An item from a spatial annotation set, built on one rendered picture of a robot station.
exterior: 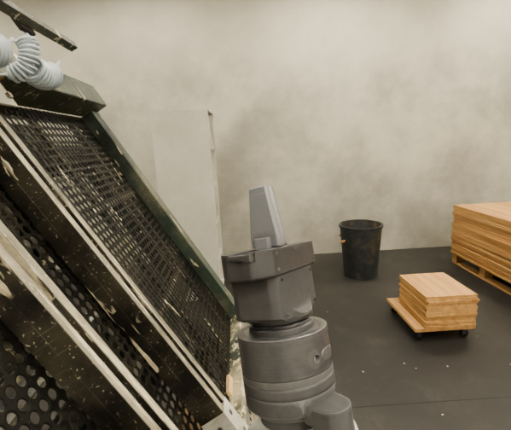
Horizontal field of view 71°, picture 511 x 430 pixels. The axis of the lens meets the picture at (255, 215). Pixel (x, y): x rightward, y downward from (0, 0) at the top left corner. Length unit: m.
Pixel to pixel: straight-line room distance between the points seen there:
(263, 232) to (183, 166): 3.44
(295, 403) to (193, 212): 3.54
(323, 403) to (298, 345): 0.05
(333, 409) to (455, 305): 3.07
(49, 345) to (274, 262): 0.48
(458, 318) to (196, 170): 2.73
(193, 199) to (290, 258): 3.48
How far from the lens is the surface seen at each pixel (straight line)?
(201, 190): 3.77
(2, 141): 0.92
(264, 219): 0.35
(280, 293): 0.31
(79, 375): 0.71
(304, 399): 0.34
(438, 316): 3.34
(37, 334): 0.70
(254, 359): 0.34
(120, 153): 1.64
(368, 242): 4.38
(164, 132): 3.80
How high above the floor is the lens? 1.69
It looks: 11 degrees down
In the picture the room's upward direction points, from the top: 3 degrees counter-clockwise
